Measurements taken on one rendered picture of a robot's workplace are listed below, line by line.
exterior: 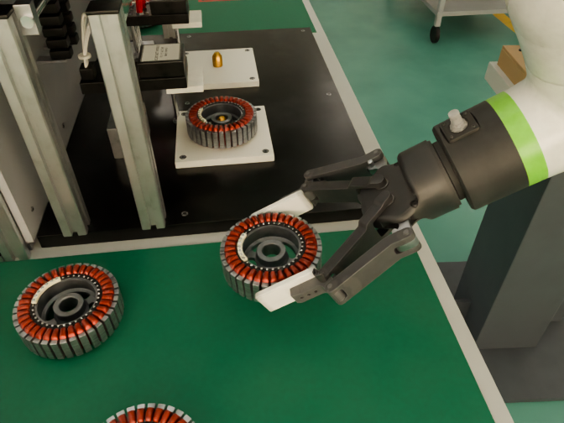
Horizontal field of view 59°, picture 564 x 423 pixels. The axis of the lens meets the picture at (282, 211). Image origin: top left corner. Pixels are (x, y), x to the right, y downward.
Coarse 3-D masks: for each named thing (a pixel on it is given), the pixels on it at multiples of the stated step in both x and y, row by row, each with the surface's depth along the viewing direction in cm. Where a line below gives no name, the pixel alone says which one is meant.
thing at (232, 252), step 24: (288, 216) 57; (240, 240) 55; (264, 240) 58; (288, 240) 57; (312, 240) 54; (240, 264) 52; (264, 264) 54; (288, 264) 52; (312, 264) 52; (240, 288) 52; (264, 288) 51
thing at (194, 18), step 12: (156, 0) 86; (168, 0) 86; (180, 0) 86; (132, 12) 88; (144, 12) 88; (156, 12) 87; (168, 12) 87; (180, 12) 88; (192, 12) 93; (132, 24) 88; (144, 24) 88; (156, 24) 88; (180, 24) 89; (192, 24) 90; (132, 36) 90
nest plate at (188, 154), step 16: (176, 128) 81; (176, 144) 78; (192, 144) 78; (256, 144) 78; (176, 160) 75; (192, 160) 75; (208, 160) 75; (224, 160) 75; (240, 160) 76; (256, 160) 76; (272, 160) 76
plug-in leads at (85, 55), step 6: (84, 18) 65; (84, 24) 66; (84, 30) 66; (90, 30) 66; (84, 36) 66; (84, 42) 66; (84, 48) 67; (84, 54) 67; (90, 54) 68; (84, 60) 68; (84, 66) 68; (90, 66) 68; (84, 72) 68; (90, 72) 68; (96, 72) 70; (84, 78) 69; (90, 78) 69
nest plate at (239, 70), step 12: (252, 48) 104; (192, 60) 100; (204, 60) 100; (228, 60) 100; (240, 60) 100; (252, 60) 100; (204, 72) 96; (216, 72) 96; (228, 72) 96; (240, 72) 96; (252, 72) 96; (204, 84) 93; (216, 84) 93; (228, 84) 93; (240, 84) 94; (252, 84) 94
